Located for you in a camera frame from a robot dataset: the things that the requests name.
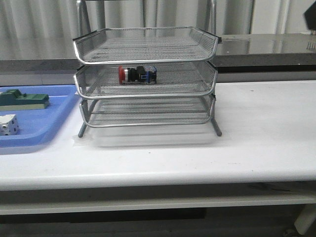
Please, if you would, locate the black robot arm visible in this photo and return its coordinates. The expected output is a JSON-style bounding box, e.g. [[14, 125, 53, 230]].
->
[[304, 2, 316, 31]]

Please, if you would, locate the grey metal rack frame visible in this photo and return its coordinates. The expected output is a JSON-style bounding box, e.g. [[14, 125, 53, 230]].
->
[[77, 0, 223, 138]]

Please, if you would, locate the white electrical module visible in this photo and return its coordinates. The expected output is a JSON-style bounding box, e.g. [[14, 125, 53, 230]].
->
[[0, 114, 19, 136]]

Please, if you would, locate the white table leg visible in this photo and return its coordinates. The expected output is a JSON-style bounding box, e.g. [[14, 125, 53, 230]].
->
[[294, 204, 316, 235]]

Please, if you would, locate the silver mesh tray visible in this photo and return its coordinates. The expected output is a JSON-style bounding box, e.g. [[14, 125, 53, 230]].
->
[[73, 26, 219, 65], [74, 61, 218, 99], [79, 95, 215, 128]]

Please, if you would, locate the dark grey back counter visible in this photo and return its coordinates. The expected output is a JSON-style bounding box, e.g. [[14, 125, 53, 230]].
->
[[0, 34, 316, 73]]

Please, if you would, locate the red emergency stop button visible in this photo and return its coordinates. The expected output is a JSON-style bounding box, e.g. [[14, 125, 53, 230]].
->
[[118, 66, 157, 84]]

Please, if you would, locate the green terminal block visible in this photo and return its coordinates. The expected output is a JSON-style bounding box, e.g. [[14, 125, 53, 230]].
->
[[0, 89, 50, 111]]

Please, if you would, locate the blue plastic tray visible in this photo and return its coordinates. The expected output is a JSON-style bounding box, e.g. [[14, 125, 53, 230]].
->
[[0, 84, 79, 148]]

